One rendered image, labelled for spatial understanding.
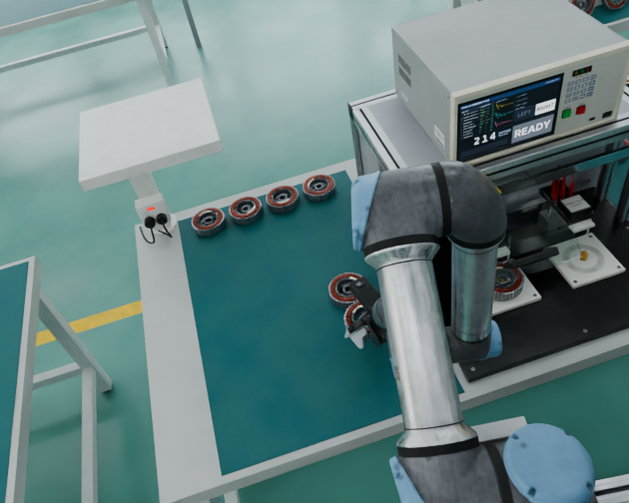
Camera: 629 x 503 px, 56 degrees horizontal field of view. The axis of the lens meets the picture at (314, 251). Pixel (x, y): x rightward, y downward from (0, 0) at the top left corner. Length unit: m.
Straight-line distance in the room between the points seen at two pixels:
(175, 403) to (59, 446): 1.12
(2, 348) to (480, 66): 1.54
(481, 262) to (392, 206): 0.21
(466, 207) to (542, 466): 0.37
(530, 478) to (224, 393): 0.92
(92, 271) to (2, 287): 1.09
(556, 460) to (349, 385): 0.74
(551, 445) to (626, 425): 1.52
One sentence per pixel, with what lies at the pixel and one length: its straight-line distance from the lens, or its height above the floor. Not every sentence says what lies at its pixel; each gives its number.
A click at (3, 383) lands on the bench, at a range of 1.91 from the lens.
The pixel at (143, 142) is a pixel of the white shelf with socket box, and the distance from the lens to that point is 1.65.
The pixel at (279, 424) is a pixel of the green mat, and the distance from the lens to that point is 1.50.
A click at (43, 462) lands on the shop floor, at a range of 2.67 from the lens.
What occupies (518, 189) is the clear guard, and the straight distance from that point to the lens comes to 1.51.
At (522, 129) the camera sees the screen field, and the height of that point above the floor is 1.18.
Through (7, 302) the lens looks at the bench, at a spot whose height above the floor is 0.75.
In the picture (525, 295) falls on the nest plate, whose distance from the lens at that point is 1.64.
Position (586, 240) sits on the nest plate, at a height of 0.78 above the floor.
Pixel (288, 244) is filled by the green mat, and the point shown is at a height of 0.75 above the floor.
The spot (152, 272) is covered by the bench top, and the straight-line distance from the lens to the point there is 1.94.
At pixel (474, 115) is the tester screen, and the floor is 1.26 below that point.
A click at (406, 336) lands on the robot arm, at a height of 1.35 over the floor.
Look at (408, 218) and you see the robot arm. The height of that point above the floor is 1.45.
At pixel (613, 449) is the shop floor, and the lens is 2.35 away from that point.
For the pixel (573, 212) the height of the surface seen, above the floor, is 0.92.
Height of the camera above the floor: 2.05
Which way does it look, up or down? 46 degrees down
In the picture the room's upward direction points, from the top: 13 degrees counter-clockwise
